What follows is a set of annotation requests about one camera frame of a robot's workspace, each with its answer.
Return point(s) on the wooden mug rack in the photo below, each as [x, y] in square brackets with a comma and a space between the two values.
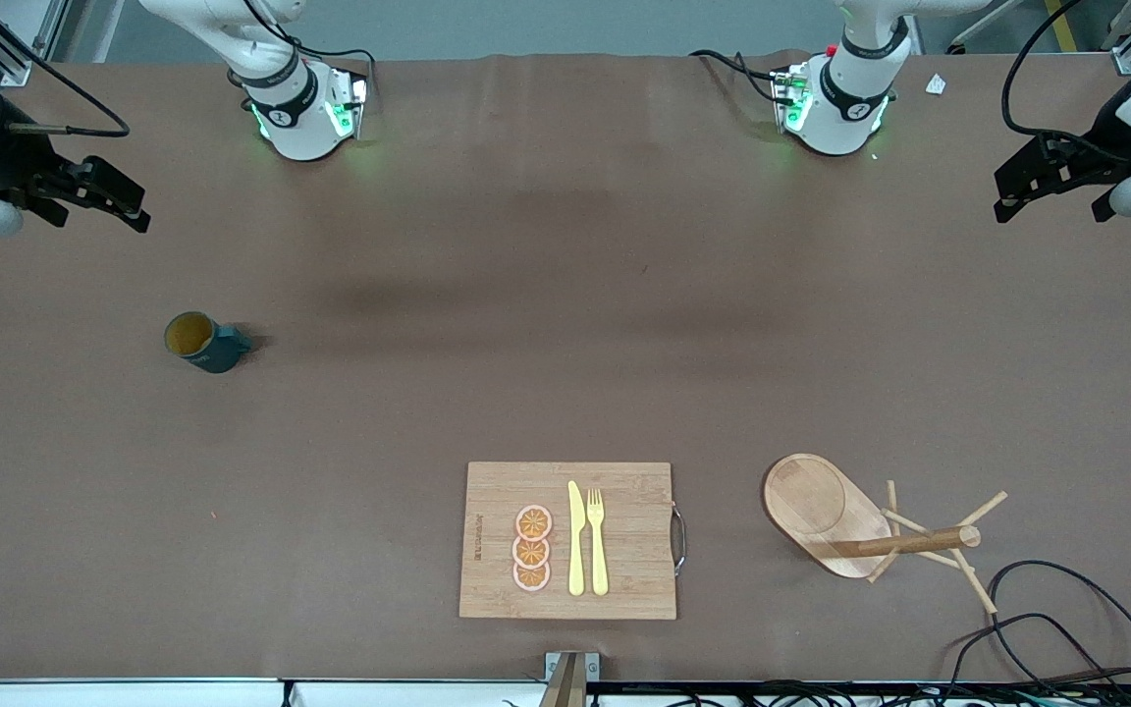
[811, 506]

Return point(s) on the aluminium profile post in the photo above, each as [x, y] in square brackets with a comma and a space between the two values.
[570, 678]

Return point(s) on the teal mug with yellow inside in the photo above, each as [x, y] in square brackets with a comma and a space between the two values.
[197, 344]

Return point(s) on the yellow plastic fork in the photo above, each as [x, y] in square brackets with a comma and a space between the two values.
[598, 550]

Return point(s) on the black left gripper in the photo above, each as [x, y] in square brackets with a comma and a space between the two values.
[1103, 149]

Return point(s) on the yellow plastic knife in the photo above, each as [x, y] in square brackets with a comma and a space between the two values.
[576, 540]

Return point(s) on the white paper scrap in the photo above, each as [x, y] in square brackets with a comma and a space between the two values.
[936, 84]

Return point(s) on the orange slice toy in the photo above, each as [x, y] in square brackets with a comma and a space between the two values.
[533, 522]

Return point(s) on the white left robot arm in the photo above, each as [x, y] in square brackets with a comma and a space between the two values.
[845, 108]

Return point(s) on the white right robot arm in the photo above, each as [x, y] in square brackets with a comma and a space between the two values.
[296, 118]

